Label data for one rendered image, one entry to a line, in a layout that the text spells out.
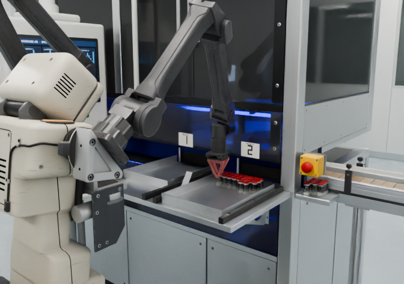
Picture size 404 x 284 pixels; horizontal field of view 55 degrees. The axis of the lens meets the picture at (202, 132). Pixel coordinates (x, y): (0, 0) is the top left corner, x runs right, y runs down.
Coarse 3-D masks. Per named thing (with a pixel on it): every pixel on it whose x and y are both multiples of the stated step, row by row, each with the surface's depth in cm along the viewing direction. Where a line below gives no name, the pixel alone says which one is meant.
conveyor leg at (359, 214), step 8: (360, 208) 143; (352, 216) 149; (360, 216) 146; (352, 224) 149; (360, 224) 146; (352, 232) 149; (360, 232) 147; (352, 240) 149; (360, 240) 147; (352, 248) 149; (360, 248) 148; (352, 256) 150; (360, 256) 149; (352, 264) 150; (360, 264) 149; (352, 272) 150; (360, 272) 150; (352, 280) 151; (360, 280) 151
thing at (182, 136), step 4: (180, 132) 177; (180, 136) 177; (184, 136) 176; (188, 136) 174; (192, 136) 172; (180, 140) 177; (184, 140) 176; (188, 140) 174; (192, 140) 173; (180, 144) 178; (184, 144) 176; (188, 144) 175; (192, 144) 173
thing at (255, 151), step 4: (244, 144) 156; (248, 144) 155; (252, 144) 154; (256, 144) 152; (244, 148) 156; (248, 148) 155; (252, 148) 154; (256, 148) 153; (244, 152) 156; (252, 152) 154; (256, 152) 153; (248, 156) 156; (252, 156) 154; (256, 156) 153
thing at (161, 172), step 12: (132, 168) 169; (144, 168) 175; (156, 168) 179; (168, 168) 179; (180, 168) 179; (192, 168) 179; (204, 168) 167; (144, 180) 158; (156, 180) 153; (168, 180) 150; (180, 180) 155
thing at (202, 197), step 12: (204, 180) 154; (168, 192) 138; (180, 192) 143; (192, 192) 146; (204, 192) 146; (216, 192) 146; (228, 192) 146; (264, 192) 140; (168, 204) 134; (180, 204) 130; (192, 204) 127; (204, 204) 134; (216, 204) 134; (228, 204) 134; (240, 204) 128; (216, 216) 121
